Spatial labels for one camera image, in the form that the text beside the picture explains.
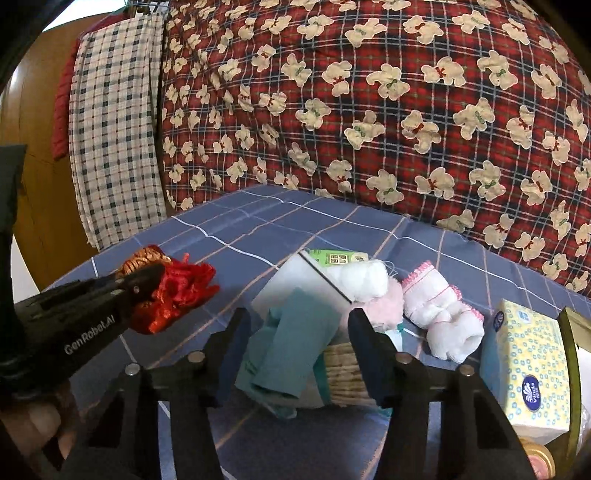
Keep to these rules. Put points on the yellow patterned tissue pack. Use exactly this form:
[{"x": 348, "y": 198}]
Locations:
[{"x": 531, "y": 364}]

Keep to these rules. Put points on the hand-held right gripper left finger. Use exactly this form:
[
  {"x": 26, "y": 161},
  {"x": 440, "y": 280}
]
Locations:
[{"x": 233, "y": 355}]

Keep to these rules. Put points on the white cotton roll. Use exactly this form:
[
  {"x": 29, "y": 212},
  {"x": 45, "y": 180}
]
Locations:
[{"x": 364, "y": 279}]

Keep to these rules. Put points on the person's left hand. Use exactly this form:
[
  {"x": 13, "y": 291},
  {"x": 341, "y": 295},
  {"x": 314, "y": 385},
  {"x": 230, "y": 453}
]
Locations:
[{"x": 39, "y": 429}]

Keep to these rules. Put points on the brown wooden door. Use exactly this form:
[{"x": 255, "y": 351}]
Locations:
[{"x": 32, "y": 207}]

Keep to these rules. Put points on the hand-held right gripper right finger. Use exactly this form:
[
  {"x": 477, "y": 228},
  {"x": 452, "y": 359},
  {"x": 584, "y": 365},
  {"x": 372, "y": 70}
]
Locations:
[{"x": 369, "y": 369}]

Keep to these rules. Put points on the gold tin box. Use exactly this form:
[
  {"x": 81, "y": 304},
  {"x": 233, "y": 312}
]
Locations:
[{"x": 577, "y": 350}]

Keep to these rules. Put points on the red plaid bear-print blanket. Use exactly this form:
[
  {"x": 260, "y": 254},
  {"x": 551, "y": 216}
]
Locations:
[{"x": 369, "y": 138}]

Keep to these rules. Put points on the blue checked bed sheet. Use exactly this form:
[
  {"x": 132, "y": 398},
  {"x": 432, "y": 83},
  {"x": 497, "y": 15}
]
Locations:
[{"x": 258, "y": 221}]

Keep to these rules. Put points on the green label packet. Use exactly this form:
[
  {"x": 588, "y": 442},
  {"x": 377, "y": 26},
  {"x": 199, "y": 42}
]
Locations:
[{"x": 337, "y": 257}]

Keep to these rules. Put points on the pink fluffy puff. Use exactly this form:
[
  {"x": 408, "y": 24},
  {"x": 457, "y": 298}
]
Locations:
[{"x": 385, "y": 307}]

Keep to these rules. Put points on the teal cloth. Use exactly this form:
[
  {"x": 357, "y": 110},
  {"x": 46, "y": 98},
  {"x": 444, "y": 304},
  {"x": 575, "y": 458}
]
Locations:
[{"x": 295, "y": 341}]

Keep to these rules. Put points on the white green checked cloth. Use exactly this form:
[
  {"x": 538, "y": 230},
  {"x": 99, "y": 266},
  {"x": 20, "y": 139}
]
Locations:
[{"x": 115, "y": 138}]

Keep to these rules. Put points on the small gold-lidded jar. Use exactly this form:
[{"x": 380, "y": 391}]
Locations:
[{"x": 538, "y": 461}]

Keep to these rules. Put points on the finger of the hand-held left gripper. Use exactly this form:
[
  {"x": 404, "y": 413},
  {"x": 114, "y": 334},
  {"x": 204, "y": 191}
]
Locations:
[{"x": 138, "y": 282}]

